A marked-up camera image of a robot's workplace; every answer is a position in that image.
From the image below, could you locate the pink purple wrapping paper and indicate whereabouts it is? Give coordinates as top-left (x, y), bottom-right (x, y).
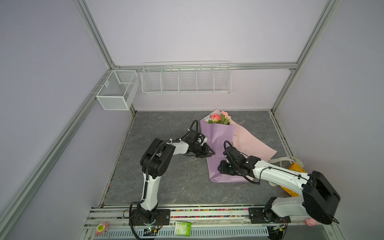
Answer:
top-left (200, 110), bottom-right (277, 183)

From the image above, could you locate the white fake rose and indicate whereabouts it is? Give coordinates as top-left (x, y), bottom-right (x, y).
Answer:
top-left (204, 116), bottom-right (212, 123)

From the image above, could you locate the red pink fake rose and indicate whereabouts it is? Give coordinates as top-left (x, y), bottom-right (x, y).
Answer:
top-left (209, 114), bottom-right (222, 124)

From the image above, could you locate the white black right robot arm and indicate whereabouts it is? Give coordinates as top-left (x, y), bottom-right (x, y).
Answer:
top-left (218, 141), bottom-right (341, 225)

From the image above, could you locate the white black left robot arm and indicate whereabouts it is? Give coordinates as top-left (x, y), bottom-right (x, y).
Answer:
top-left (124, 120), bottom-right (215, 226)

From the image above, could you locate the cream printed ribbon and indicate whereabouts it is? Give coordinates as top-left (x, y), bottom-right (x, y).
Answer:
top-left (268, 157), bottom-right (305, 173)

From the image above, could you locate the yellow snack bag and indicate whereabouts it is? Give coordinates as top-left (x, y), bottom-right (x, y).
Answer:
top-left (280, 162), bottom-right (307, 198)

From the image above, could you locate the green small packet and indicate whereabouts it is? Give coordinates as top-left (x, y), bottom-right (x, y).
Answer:
top-left (174, 222), bottom-right (192, 237)

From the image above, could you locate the white mesh box basket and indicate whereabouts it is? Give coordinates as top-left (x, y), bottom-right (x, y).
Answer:
top-left (96, 70), bottom-right (140, 111)

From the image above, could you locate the small pink pig toy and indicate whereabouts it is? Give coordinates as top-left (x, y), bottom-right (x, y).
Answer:
top-left (305, 218), bottom-right (318, 227)

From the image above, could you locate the pink green round toy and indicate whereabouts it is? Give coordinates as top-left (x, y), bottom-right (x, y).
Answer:
top-left (95, 222), bottom-right (109, 237)

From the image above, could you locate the white wire shelf basket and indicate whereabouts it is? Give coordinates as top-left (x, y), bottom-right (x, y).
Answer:
top-left (141, 61), bottom-right (232, 94)

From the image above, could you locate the white vented cable duct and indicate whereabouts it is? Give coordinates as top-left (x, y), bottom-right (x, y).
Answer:
top-left (94, 226), bottom-right (269, 240)

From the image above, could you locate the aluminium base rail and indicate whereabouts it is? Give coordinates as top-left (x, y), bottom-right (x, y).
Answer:
top-left (83, 204), bottom-right (335, 229)

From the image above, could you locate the aluminium enclosure frame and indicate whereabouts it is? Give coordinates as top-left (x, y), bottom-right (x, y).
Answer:
top-left (1, 1), bottom-right (326, 211)

